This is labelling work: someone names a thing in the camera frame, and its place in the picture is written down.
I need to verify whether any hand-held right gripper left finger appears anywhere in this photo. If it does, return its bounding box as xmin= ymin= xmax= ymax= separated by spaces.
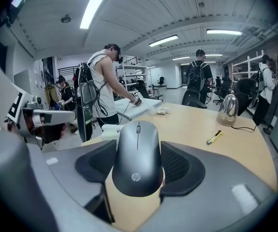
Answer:
xmin=27 ymin=139 xmax=120 ymax=232

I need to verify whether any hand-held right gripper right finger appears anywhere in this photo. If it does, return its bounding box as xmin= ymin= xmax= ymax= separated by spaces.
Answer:
xmin=139 ymin=140 xmax=278 ymax=232

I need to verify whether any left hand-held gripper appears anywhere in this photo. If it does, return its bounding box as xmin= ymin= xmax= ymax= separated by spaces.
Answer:
xmin=6 ymin=90 xmax=76 ymax=151

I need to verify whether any grey computer mouse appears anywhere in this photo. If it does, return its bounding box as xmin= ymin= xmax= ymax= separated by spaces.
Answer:
xmin=111 ymin=120 xmax=165 ymax=198

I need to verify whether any black grey backpack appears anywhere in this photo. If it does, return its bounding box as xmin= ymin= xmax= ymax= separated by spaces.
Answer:
xmin=74 ymin=61 xmax=99 ymax=143
xmin=187 ymin=61 xmax=206 ymax=94

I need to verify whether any pale grey locker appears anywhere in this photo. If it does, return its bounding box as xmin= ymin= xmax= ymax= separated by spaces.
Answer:
xmin=13 ymin=69 xmax=45 ymax=99

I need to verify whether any yellow utility knife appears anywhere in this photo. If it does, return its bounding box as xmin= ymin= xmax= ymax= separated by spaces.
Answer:
xmin=206 ymin=130 xmax=224 ymax=145

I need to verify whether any white board on table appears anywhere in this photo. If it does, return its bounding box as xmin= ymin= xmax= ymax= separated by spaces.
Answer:
xmin=114 ymin=97 xmax=163 ymax=121

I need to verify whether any white shelf rack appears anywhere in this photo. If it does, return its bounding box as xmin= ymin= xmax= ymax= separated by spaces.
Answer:
xmin=115 ymin=64 xmax=153 ymax=99
xmin=231 ymin=49 xmax=265 ymax=82

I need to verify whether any steel kettle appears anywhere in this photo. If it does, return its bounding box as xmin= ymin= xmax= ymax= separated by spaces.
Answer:
xmin=216 ymin=93 xmax=239 ymax=128

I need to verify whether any crumpled white tissue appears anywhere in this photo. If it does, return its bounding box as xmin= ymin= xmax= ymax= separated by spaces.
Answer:
xmin=156 ymin=107 xmax=171 ymax=116

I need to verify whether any black office chair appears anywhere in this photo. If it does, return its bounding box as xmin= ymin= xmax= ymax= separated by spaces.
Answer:
xmin=181 ymin=78 xmax=259 ymax=117

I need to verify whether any long ceiling light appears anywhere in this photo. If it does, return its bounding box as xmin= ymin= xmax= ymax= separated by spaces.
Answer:
xmin=79 ymin=0 xmax=116 ymax=30
xmin=149 ymin=34 xmax=179 ymax=48
xmin=206 ymin=29 xmax=244 ymax=36

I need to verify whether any black mounted screen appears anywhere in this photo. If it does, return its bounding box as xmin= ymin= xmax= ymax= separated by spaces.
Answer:
xmin=0 ymin=0 xmax=30 ymax=27

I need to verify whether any black kettle cable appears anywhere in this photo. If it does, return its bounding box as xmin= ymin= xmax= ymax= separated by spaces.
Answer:
xmin=230 ymin=124 xmax=258 ymax=133

